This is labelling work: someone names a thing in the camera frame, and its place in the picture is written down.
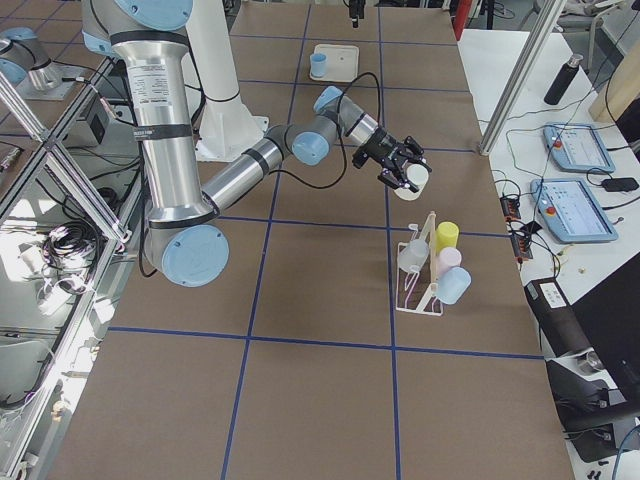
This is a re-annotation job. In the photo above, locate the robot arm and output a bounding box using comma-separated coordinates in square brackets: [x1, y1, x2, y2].
[82, 1, 425, 287]

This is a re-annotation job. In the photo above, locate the pink plastic cup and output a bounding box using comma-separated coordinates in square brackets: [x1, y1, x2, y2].
[436, 247, 462, 276]

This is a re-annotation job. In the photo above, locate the aluminium frame post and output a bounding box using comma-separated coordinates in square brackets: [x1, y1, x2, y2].
[478, 0, 565, 156]

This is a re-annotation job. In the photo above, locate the blue teach pendant near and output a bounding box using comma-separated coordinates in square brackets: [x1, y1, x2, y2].
[530, 178, 618, 244]

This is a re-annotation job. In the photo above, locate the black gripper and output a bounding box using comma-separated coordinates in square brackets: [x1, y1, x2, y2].
[352, 127, 432, 192]
[347, 0, 364, 27]

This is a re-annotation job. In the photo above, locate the black water bottle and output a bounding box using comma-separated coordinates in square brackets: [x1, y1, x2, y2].
[543, 53, 583, 105]

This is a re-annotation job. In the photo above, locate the yellow plastic cup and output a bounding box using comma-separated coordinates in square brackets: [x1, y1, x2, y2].
[436, 221, 460, 253]

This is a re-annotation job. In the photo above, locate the blue teach pendant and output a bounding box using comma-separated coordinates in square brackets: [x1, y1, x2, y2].
[543, 123, 615, 173]
[530, 178, 618, 244]

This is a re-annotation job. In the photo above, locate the black monitor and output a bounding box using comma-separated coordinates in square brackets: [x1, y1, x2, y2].
[572, 256, 639, 399]

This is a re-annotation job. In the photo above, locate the blue teach pendant far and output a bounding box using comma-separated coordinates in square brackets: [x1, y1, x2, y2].
[543, 123, 615, 173]

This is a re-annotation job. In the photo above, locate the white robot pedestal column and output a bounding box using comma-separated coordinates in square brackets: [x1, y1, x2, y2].
[186, 0, 269, 162]

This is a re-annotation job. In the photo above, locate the black handheld remote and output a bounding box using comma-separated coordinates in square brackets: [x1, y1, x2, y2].
[601, 177, 639, 192]

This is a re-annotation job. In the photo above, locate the white wire cup rack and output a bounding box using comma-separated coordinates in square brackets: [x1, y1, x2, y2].
[395, 211, 444, 316]

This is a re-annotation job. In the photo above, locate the white plastic tray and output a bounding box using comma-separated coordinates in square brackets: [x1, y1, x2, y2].
[309, 44, 359, 83]

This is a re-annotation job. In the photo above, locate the blue plastic cup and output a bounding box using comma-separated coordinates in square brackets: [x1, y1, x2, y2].
[436, 267, 471, 305]
[310, 53, 327, 79]

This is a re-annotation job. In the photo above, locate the pale green plastic cup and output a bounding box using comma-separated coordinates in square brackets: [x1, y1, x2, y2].
[395, 164, 430, 201]

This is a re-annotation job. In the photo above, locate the grey plastic cup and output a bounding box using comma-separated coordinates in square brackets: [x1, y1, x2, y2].
[397, 239, 430, 274]

